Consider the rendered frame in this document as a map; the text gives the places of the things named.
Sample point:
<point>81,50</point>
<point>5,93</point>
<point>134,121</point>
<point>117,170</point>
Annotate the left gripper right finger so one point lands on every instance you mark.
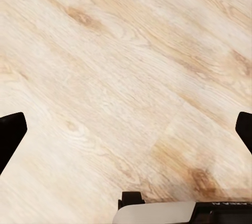
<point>244,128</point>

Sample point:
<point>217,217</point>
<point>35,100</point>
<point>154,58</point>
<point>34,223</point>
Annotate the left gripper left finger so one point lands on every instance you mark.
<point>12,130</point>

